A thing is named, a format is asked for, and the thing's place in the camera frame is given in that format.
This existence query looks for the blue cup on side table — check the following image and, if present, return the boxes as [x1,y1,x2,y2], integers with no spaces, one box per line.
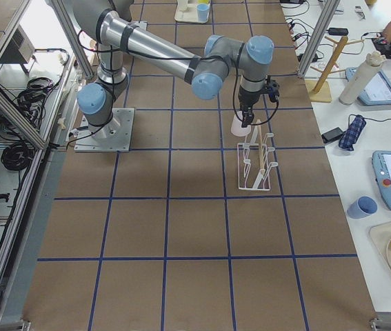
[347,196,378,219]

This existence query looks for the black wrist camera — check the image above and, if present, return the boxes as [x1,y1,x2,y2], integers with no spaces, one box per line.
[261,77,280,103]

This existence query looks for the light blue cup near rabbit logo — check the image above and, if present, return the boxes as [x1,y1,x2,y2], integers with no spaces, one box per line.
[197,3,210,23]

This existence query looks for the cream plastic tray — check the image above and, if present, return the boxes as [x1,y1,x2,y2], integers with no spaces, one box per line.
[174,0,211,23]

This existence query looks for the aluminium frame post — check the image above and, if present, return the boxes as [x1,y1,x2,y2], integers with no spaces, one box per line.
[297,0,340,78]

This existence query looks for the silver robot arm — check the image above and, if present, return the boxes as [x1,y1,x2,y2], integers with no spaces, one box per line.
[70,1,279,128]

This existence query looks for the wooden mug tree stand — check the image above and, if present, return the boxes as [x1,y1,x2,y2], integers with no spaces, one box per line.
[305,36,363,103]

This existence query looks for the folded blue plaid umbrella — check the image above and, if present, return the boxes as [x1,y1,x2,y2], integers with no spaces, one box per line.
[339,115,366,152]

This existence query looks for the pink plastic cup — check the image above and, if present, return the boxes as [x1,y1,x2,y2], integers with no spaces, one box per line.
[230,111,252,137]

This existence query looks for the blue teach pendant tablet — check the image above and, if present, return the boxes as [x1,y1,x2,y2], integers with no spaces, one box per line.
[345,66,391,106]

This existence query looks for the white cylindrical bottle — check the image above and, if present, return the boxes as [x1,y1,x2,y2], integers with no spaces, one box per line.
[339,50,386,105]

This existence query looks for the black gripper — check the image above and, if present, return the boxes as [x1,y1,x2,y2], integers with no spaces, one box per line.
[238,81,261,126]

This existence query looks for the white wire cup rack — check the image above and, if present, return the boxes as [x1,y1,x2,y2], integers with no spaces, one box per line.
[237,120,279,192]

